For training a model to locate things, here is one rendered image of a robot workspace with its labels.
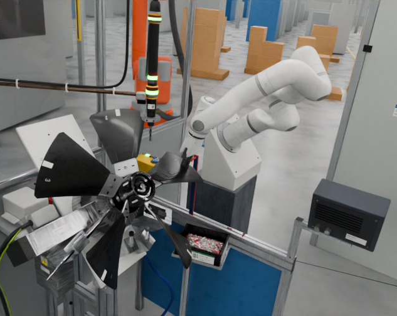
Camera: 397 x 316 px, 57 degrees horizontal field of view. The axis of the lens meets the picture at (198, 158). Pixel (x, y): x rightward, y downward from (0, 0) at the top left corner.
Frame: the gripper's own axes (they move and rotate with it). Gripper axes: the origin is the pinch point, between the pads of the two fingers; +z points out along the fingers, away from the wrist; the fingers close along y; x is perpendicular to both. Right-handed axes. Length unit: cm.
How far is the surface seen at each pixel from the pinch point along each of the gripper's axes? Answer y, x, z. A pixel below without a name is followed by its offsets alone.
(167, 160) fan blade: 3.8, -6.7, 2.5
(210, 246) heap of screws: 1.0, 27.7, 29.3
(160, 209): 15.4, 4.4, 16.8
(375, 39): -156, 24, -62
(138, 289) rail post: -12, -3, 108
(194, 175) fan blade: 1.3, 6.6, 2.2
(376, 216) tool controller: -6, 74, -25
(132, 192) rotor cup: 37.9, 2.1, -2.3
